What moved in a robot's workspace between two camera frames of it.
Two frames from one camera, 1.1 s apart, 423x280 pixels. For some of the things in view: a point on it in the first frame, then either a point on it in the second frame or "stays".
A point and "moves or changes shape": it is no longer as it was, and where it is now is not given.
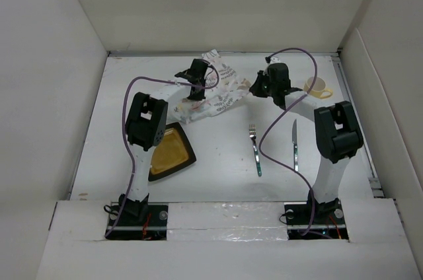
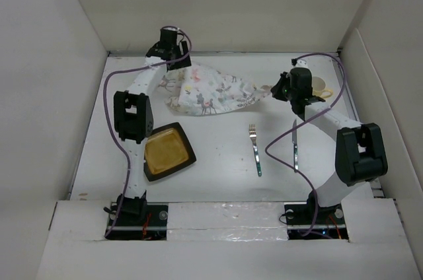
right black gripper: [256, 88] to [277, 89]
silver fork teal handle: [253, 134] stays
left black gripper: [197, 97] to [182, 63]
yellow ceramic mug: [318, 89] stays
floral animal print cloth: [228, 92] moves or changes shape
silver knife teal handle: [295, 147] stays
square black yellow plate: [173, 153] stays
